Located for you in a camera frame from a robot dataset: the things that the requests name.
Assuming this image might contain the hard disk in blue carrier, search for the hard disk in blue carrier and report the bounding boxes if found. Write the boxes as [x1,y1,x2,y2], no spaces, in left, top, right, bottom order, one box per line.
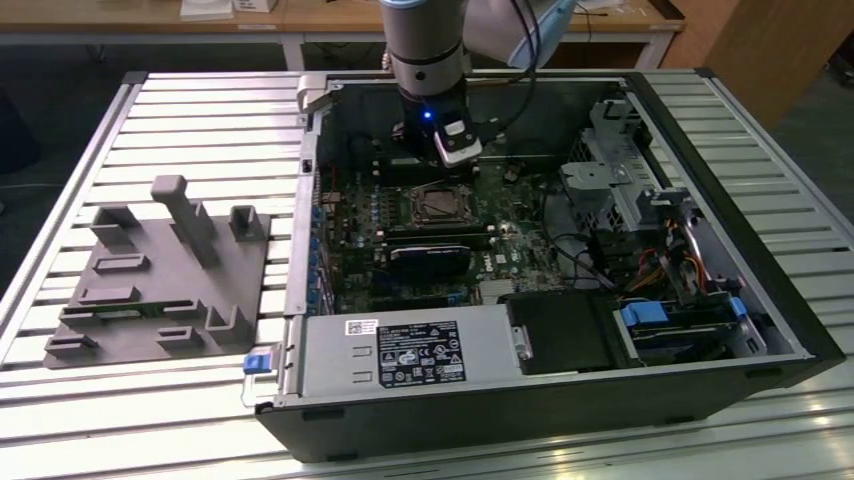
[612,298,748,369]

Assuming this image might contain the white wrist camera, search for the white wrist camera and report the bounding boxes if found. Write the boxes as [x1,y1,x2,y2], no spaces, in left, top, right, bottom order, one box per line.
[430,118,482,169]

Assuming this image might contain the black graphics card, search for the black graphics card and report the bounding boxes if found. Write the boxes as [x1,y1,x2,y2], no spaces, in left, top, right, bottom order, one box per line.
[388,242,473,280]

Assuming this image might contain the grey metal drive cage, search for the grey metal drive cage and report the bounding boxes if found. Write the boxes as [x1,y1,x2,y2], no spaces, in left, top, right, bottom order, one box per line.
[556,97,701,236]

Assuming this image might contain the orange yellow wire bundle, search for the orange yellow wire bundle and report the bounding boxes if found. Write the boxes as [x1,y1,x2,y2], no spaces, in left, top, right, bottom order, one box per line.
[623,247,709,297]

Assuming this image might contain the green RAM stick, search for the green RAM stick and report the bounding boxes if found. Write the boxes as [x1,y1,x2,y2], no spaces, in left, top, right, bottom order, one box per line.
[89,304,166,319]

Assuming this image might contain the green motherboard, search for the green motherboard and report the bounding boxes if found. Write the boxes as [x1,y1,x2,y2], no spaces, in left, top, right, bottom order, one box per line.
[310,159,578,317]

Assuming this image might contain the silver chipset heatsink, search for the silver chipset heatsink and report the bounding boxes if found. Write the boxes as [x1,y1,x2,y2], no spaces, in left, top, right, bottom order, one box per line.
[478,279,518,304]

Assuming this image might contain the wooden desk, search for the wooden desk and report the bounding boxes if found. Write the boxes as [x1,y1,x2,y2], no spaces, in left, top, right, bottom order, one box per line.
[0,0,688,71]

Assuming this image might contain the grey power supply unit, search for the grey power supply unit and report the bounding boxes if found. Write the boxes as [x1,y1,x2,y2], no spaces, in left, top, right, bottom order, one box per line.
[290,302,529,409]

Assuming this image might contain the black PC case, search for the black PC case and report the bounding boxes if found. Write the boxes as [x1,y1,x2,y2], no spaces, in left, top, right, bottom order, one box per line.
[252,68,847,464]

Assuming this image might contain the grey parts rack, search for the grey parts rack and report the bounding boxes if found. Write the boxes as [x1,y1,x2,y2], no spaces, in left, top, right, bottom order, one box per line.
[39,174,274,371]

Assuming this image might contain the CPU socket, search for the CPU socket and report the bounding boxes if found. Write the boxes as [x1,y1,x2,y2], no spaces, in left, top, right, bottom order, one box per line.
[406,184,480,225]

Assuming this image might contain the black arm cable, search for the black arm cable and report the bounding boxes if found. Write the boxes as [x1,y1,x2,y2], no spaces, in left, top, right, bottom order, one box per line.
[496,0,538,135]

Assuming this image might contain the black RAM slot bank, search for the black RAM slot bank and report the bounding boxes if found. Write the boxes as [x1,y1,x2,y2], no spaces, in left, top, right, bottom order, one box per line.
[382,223,500,249]
[369,152,558,184]

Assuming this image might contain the silver topped CPU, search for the silver topped CPU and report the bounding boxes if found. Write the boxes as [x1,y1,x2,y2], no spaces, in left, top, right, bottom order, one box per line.
[426,192,465,217]

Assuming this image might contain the wooden cabinet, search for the wooden cabinet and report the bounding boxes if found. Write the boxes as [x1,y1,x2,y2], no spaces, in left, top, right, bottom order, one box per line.
[703,0,854,130]

